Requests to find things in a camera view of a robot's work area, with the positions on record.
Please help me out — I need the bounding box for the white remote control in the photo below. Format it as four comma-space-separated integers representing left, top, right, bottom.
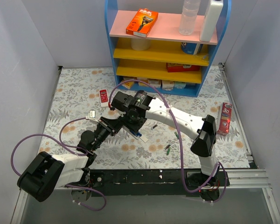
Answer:
121, 125, 142, 140

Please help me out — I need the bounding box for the white battery cover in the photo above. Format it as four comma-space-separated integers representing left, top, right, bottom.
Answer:
140, 136, 148, 143

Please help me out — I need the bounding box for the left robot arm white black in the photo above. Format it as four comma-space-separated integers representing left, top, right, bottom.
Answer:
17, 117, 123, 202

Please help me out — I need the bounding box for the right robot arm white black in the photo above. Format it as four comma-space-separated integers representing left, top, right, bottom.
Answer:
111, 91, 219, 185

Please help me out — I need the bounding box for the red white small remote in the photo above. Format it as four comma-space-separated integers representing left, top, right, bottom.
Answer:
99, 89, 109, 108

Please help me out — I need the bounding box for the orange yellow small box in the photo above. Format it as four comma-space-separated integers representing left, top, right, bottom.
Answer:
121, 77, 136, 89

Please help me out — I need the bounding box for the yellow white small box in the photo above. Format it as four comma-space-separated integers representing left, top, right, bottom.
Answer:
138, 79, 149, 87

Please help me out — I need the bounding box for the floral table mat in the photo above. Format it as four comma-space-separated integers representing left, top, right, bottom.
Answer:
40, 66, 249, 169

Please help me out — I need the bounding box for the white small box centre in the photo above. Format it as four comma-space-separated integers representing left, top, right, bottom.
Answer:
148, 79, 161, 88

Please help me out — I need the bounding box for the white red small box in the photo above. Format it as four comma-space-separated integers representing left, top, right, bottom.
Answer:
161, 80, 175, 91

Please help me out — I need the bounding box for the teal white small box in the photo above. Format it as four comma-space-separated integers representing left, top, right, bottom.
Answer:
174, 81, 186, 89

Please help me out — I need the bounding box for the black base bar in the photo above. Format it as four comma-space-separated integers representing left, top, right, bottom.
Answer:
63, 168, 227, 198

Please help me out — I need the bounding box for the red box on shelf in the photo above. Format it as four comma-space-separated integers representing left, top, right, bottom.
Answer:
166, 63, 200, 72

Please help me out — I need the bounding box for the blue shelf unit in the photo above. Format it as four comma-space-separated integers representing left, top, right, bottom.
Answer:
105, 0, 231, 97

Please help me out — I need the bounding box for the white paper roll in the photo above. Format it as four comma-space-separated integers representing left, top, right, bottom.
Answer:
130, 39, 151, 51

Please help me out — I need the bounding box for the red toothpaste box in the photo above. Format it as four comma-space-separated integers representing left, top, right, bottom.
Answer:
217, 102, 233, 136

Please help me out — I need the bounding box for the blue white round container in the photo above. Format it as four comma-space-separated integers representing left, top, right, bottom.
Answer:
181, 42, 203, 55

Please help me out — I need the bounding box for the orange razor box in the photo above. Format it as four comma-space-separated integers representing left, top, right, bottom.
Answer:
126, 8, 159, 38

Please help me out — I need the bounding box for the clear plastic bottle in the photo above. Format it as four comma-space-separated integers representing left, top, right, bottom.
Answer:
179, 0, 201, 35

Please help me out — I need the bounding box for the white tall bottle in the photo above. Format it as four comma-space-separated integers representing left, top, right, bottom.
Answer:
200, 0, 224, 42

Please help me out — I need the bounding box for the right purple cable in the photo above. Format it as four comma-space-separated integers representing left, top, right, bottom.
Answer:
108, 79, 229, 203

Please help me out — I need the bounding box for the aluminium rail frame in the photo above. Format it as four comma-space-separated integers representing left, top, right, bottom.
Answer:
10, 62, 280, 224

